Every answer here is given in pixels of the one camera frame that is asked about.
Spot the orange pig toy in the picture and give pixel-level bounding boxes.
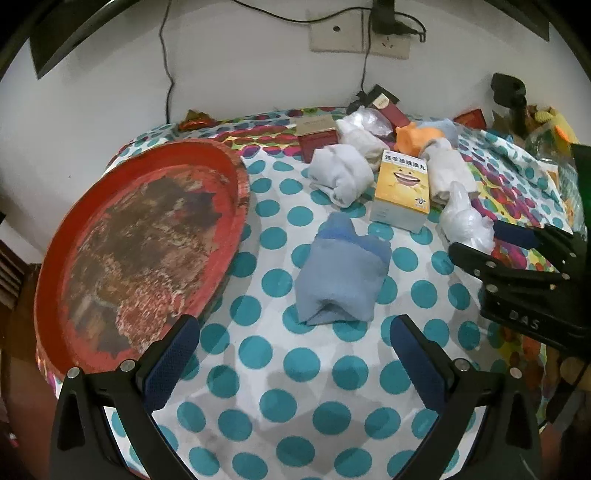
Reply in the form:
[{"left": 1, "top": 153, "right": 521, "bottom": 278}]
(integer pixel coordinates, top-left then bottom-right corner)
[{"left": 394, "top": 122, "right": 446, "bottom": 155}]

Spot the yellow medicine box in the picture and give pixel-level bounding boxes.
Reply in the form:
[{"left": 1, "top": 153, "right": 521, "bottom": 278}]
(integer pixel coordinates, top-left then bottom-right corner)
[{"left": 369, "top": 148, "right": 432, "bottom": 233}]

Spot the black adapter cable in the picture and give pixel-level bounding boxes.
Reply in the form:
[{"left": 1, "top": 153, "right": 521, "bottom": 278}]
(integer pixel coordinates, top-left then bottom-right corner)
[{"left": 358, "top": 34, "right": 372, "bottom": 100}]

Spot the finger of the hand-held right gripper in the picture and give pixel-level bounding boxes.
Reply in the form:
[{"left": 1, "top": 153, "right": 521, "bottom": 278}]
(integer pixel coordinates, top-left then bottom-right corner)
[
  {"left": 492, "top": 222, "right": 580, "bottom": 274},
  {"left": 449, "top": 241, "right": 575, "bottom": 291}
]

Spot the clear plastic bag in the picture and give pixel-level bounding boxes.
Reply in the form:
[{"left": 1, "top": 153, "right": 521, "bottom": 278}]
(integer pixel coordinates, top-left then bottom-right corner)
[{"left": 524, "top": 124, "right": 583, "bottom": 185}]

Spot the black power adapter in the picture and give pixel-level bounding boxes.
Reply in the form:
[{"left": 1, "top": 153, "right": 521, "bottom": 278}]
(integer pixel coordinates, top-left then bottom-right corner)
[{"left": 372, "top": 0, "right": 398, "bottom": 35}]

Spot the white knotted plastic bag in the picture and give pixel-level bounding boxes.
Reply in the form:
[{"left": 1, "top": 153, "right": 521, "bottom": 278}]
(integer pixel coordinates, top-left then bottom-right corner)
[{"left": 438, "top": 181, "right": 496, "bottom": 254}]

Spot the long thin cable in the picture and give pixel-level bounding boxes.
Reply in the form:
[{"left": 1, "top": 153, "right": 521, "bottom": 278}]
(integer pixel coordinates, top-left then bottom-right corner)
[{"left": 158, "top": 0, "right": 177, "bottom": 124}]

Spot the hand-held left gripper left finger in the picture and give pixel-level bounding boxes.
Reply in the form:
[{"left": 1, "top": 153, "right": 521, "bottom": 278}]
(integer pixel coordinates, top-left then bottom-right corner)
[{"left": 50, "top": 315, "right": 201, "bottom": 480}]

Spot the yellow toy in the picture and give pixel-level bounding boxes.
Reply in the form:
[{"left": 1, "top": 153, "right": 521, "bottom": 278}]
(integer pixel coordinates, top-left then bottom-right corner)
[{"left": 531, "top": 105, "right": 580, "bottom": 144}]

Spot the blue sock bundle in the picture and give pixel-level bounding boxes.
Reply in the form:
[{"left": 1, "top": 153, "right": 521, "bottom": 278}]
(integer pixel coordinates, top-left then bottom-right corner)
[{"left": 295, "top": 213, "right": 393, "bottom": 326}]

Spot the light blue sock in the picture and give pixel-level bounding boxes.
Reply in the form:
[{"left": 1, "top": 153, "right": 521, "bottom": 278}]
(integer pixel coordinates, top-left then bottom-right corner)
[{"left": 418, "top": 119, "right": 462, "bottom": 148}]

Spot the dark red cigarette box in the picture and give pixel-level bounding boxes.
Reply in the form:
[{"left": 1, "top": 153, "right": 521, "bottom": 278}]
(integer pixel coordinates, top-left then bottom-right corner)
[{"left": 369, "top": 91, "right": 411, "bottom": 127}]

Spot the red snack wrapper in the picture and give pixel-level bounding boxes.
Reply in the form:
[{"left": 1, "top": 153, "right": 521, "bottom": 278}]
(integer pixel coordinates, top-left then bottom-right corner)
[{"left": 180, "top": 110, "right": 215, "bottom": 131}]

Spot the red round tray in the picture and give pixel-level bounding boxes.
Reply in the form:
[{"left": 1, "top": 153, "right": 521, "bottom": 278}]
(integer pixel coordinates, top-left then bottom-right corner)
[{"left": 34, "top": 140, "right": 251, "bottom": 384}]

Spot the black packet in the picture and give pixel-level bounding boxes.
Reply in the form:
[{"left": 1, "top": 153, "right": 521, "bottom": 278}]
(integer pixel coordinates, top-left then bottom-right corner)
[{"left": 347, "top": 84, "right": 400, "bottom": 114}]

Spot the white wall socket plate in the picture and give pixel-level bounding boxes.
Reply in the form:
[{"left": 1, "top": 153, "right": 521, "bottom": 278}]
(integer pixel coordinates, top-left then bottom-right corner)
[{"left": 309, "top": 11, "right": 411, "bottom": 60}]

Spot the polka dot tablecloth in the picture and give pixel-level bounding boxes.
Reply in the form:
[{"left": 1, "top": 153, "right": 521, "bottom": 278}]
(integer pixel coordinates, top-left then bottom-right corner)
[{"left": 37, "top": 107, "right": 578, "bottom": 480}]

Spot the brown and red box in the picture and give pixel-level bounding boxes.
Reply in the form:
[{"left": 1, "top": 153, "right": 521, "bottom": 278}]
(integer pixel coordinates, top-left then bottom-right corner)
[{"left": 295, "top": 114, "right": 340, "bottom": 163}]

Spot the red packet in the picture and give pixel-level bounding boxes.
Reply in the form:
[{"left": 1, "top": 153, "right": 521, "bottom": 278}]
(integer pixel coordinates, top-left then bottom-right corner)
[{"left": 455, "top": 108, "right": 488, "bottom": 130}]

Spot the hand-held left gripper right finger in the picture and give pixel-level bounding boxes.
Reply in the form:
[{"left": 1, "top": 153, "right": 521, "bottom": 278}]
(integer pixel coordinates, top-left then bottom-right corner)
[{"left": 390, "top": 315, "right": 543, "bottom": 480}]

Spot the black plug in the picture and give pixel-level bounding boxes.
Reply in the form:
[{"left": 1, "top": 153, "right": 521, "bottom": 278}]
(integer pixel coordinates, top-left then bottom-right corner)
[{"left": 392, "top": 13, "right": 428, "bottom": 43}]

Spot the black stand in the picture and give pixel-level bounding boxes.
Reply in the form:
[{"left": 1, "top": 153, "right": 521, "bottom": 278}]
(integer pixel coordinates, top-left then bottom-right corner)
[{"left": 490, "top": 72, "right": 529, "bottom": 139}]

